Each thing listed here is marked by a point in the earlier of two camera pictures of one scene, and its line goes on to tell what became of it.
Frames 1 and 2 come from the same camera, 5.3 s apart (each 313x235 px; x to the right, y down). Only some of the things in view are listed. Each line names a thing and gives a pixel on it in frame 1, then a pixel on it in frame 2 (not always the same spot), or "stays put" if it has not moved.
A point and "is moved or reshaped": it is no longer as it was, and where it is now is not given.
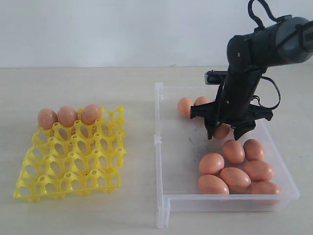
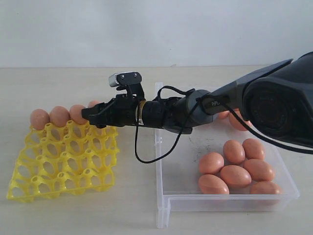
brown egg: (211, 163) stays put
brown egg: (67, 116) → (59, 116)
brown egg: (233, 152) stays put
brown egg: (221, 131) → (92, 103)
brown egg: (90, 113) is moved or reshaped
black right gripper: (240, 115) → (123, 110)
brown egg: (259, 171) stays put
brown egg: (253, 150) stays put
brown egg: (209, 184) stays put
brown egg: (46, 117) → (39, 118)
